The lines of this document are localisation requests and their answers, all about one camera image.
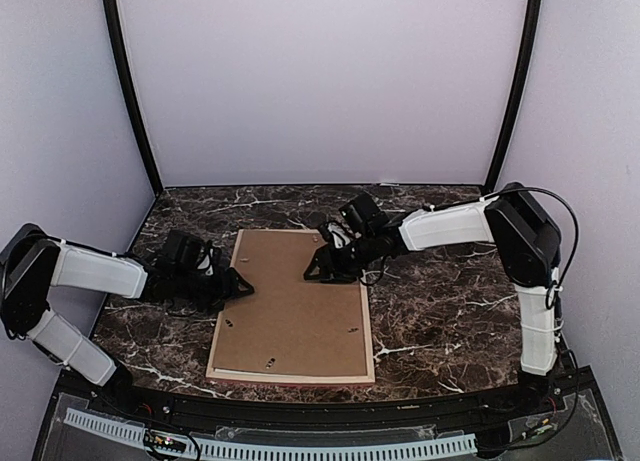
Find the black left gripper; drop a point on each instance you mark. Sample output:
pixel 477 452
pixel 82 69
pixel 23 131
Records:
pixel 223 286

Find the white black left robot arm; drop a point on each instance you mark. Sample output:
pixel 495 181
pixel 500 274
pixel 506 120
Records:
pixel 184 268

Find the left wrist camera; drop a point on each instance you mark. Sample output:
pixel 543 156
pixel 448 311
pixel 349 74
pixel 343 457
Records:
pixel 209 266

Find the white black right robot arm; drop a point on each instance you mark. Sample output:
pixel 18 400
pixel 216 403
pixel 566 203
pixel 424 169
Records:
pixel 527 241

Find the brown cardboard backing board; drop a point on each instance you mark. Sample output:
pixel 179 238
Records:
pixel 290 311

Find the grey slotted cable duct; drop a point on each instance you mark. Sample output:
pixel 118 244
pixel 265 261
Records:
pixel 244 444

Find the black right corner post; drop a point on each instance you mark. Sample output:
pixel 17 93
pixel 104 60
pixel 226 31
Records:
pixel 520 74

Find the small circuit board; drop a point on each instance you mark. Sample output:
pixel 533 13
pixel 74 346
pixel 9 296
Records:
pixel 156 441

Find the light wooden picture frame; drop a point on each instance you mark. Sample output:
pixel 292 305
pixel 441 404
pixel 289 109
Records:
pixel 370 341

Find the black corner post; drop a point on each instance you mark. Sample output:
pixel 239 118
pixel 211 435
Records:
pixel 123 70
pixel 520 74

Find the black left corner post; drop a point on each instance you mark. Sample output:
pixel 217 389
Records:
pixel 123 70

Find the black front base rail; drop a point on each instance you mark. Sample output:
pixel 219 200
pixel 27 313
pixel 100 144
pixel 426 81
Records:
pixel 564 418

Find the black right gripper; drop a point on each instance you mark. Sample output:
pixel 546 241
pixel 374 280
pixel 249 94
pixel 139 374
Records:
pixel 339 272

